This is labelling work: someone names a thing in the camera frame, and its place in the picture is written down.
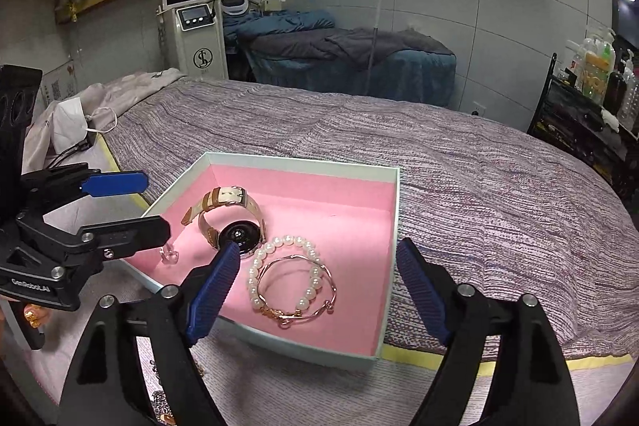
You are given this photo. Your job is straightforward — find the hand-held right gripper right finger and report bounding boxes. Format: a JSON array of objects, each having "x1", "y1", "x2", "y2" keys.
[{"x1": 396, "y1": 238, "x2": 582, "y2": 426}]

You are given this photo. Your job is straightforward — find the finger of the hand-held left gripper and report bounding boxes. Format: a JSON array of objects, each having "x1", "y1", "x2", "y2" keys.
[
  {"x1": 16, "y1": 215, "x2": 172, "y2": 268},
  {"x1": 22, "y1": 163, "x2": 149, "y2": 218}
]

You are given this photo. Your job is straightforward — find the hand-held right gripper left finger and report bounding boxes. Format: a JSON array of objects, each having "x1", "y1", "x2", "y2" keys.
[{"x1": 59, "y1": 241, "x2": 241, "y2": 426}]

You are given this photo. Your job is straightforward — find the beige strap wristwatch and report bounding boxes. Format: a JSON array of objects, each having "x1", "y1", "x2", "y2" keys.
[{"x1": 181, "y1": 186, "x2": 268, "y2": 260}]

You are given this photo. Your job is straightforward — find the gold bangle bracelet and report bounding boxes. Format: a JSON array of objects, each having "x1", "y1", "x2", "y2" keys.
[{"x1": 256, "y1": 255, "x2": 337, "y2": 327}]

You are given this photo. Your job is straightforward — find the white pearl bracelet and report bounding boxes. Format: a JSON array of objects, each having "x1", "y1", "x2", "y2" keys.
[{"x1": 248, "y1": 234, "x2": 325, "y2": 313}]

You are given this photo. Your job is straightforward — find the pink lined jewelry box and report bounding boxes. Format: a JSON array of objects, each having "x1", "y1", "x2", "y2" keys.
[{"x1": 120, "y1": 151, "x2": 401, "y2": 360}]

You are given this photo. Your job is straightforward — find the person's left hand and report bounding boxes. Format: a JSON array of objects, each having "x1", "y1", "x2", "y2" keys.
[{"x1": 0, "y1": 299, "x2": 51, "y2": 337}]

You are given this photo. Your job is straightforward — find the white face mask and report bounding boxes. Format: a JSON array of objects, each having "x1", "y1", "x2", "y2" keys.
[{"x1": 52, "y1": 95, "x2": 119, "y2": 147}]

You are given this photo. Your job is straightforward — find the pale floral blanket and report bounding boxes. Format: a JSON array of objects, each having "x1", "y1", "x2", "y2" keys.
[{"x1": 22, "y1": 67, "x2": 189, "y2": 160}]

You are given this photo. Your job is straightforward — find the purple striped blanket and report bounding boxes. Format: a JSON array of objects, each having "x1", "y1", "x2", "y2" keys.
[{"x1": 90, "y1": 74, "x2": 639, "y2": 359}]

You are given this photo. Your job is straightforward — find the white beauty machine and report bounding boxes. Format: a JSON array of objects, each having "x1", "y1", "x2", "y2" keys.
[{"x1": 156, "y1": 0, "x2": 230, "y2": 80}]

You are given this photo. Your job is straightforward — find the blue covered massage bed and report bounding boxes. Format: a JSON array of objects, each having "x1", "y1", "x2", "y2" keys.
[{"x1": 234, "y1": 36, "x2": 458, "y2": 110}]

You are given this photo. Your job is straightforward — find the black storage cart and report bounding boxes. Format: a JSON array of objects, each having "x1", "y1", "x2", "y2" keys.
[{"x1": 526, "y1": 52, "x2": 639, "y2": 203}]

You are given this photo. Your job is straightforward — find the blue duvet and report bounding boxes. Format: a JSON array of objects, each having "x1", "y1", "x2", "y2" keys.
[{"x1": 223, "y1": 10, "x2": 336, "y2": 46}]

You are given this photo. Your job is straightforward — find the grey blanket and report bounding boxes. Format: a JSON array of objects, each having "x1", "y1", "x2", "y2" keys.
[{"x1": 250, "y1": 27, "x2": 455, "y2": 63}]

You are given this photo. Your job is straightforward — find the dark pump bottle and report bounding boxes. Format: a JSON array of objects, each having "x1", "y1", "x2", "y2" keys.
[{"x1": 604, "y1": 69, "x2": 628, "y2": 115}]

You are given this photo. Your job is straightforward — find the green label pump bottle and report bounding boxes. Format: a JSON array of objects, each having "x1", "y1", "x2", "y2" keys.
[{"x1": 580, "y1": 38, "x2": 618, "y2": 105}]

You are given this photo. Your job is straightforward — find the clear pump bottle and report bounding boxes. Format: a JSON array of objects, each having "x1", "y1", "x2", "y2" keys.
[{"x1": 618, "y1": 51, "x2": 639, "y2": 128}]

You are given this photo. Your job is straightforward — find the black charger cable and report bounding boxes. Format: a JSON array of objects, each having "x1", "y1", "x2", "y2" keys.
[{"x1": 47, "y1": 131, "x2": 97, "y2": 168}]

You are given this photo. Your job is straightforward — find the pale wall poster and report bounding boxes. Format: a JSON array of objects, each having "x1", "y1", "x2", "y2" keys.
[{"x1": 42, "y1": 57, "x2": 81, "y2": 105}]

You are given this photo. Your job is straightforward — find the pile of chain jewelry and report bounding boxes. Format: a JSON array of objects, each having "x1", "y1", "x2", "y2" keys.
[{"x1": 147, "y1": 356, "x2": 206, "y2": 426}]

